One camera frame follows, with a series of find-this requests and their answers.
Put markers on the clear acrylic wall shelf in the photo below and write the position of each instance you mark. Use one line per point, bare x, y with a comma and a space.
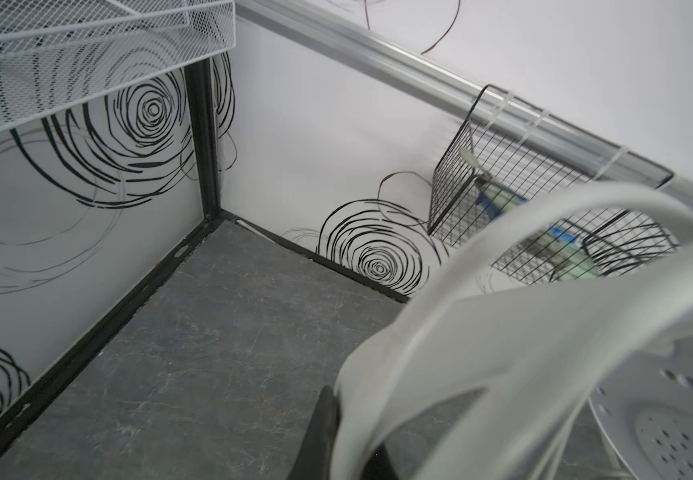
59, 54

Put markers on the white headphones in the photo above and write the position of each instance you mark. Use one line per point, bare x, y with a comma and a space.
532, 353

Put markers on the black wire basket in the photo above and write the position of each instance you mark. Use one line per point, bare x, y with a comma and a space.
532, 153

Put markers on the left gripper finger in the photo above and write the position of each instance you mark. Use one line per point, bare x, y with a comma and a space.
315, 453

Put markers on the items in wire basket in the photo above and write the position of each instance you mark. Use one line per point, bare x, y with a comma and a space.
532, 224

